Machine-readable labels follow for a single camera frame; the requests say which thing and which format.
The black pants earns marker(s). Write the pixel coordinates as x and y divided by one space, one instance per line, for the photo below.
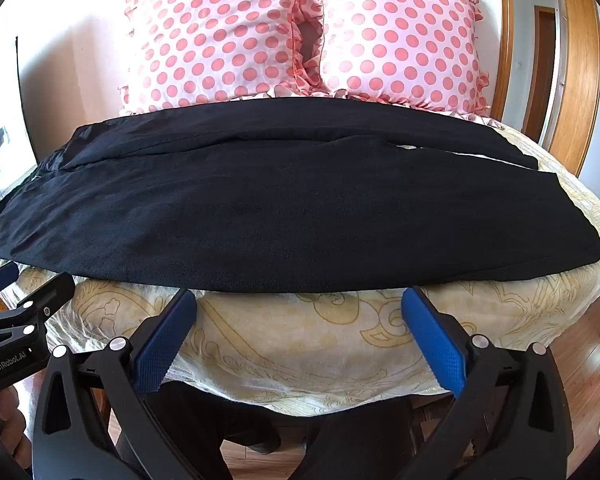
290 210

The wall-mounted television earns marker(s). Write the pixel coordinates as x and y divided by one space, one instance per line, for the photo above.
5 110

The wooden door frame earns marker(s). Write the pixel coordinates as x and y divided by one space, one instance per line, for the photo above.
505 35

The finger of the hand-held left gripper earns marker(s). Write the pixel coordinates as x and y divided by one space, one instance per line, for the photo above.
45 297
0 282

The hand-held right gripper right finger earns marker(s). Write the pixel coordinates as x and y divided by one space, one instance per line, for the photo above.
436 342

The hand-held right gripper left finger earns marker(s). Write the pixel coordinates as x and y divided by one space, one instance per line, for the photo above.
164 342

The wooden door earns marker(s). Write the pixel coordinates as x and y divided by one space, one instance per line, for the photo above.
577 70

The cream patterned bedspread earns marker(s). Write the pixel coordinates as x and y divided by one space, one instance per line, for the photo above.
305 340

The person's left hand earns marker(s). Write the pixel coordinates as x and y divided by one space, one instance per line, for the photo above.
12 425

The pink polka dot pillow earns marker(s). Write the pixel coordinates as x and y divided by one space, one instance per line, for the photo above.
205 35
395 35

